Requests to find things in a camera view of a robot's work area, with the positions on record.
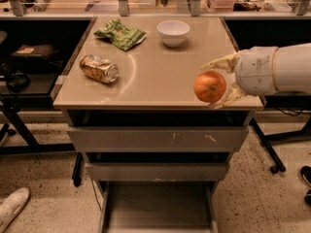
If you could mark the bottom open grey drawer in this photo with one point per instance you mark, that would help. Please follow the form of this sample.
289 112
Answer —
157 208

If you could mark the white shoe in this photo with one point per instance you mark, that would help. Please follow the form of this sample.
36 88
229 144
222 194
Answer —
12 206

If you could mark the white bowl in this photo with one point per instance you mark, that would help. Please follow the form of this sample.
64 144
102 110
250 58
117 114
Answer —
173 32

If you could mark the black headphones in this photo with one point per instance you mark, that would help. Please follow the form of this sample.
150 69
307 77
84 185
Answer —
14 81

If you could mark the top grey drawer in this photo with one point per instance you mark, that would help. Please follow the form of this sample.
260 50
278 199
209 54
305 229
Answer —
157 139

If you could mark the black left table frame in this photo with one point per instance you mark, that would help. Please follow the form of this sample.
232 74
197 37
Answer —
10 108

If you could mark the crushed gold soda can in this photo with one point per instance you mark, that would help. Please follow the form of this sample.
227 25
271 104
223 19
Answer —
99 69

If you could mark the beige drawer cabinet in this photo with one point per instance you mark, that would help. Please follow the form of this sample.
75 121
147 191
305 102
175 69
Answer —
154 89

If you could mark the middle grey drawer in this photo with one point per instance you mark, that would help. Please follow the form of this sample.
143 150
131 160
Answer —
158 172

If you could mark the green chip bag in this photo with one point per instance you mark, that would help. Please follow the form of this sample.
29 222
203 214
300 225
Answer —
120 36

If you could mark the black table frame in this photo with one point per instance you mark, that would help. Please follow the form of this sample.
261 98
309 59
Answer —
10 108
268 140

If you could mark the orange fruit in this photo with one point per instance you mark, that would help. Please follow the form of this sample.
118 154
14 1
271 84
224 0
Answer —
209 86

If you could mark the black right table frame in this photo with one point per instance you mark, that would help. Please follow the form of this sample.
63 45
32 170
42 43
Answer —
268 140

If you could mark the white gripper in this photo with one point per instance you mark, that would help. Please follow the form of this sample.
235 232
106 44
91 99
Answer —
256 71

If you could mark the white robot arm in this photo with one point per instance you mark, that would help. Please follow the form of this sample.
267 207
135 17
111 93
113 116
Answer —
292 69

